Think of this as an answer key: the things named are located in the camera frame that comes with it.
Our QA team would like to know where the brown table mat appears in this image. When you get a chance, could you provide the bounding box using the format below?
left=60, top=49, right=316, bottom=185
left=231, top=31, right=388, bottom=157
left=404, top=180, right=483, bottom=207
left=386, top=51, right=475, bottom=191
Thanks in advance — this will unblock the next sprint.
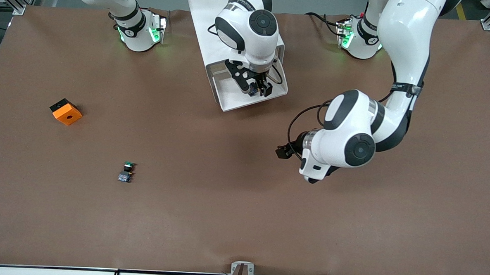
left=0, top=1, right=490, bottom=275

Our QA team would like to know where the metal table edge bracket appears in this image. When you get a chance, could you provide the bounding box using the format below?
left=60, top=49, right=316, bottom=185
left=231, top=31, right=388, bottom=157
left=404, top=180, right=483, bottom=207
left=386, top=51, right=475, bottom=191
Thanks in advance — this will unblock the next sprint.
left=231, top=261, right=255, bottom=275

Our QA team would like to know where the green push button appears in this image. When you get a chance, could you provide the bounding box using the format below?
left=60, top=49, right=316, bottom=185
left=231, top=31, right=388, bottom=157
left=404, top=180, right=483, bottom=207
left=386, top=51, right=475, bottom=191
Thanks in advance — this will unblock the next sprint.
left=118, top=161, right=136, bottom=183

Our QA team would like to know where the black base cable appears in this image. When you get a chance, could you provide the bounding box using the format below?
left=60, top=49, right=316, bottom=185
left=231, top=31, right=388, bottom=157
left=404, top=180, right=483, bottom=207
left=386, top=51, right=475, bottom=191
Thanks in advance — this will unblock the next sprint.
left=304, top=11, right=343, bottom=37

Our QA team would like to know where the metal base connector plate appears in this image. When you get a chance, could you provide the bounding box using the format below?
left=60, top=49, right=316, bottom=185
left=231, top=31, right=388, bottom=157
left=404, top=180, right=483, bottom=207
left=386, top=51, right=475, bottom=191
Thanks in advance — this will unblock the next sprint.
left=148, top=12, right=169, bottom=44
left=335, top=18, right=355, bottom=50

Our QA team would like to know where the orange box with hole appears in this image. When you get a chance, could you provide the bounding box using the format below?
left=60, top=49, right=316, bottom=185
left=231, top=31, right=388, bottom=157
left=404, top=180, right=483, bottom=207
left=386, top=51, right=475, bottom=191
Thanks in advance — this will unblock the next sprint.
left=49, top=97, right=84, bottom=127

